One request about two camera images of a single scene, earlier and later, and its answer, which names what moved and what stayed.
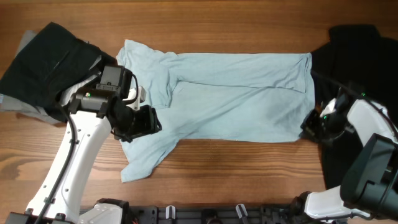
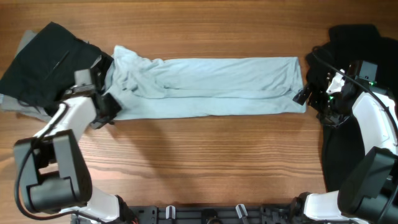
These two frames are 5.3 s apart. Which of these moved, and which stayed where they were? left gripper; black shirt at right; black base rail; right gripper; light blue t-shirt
Moved: left gripper; light blue t-shirt; right gripper
Stayed: black base rail; black shirt at right
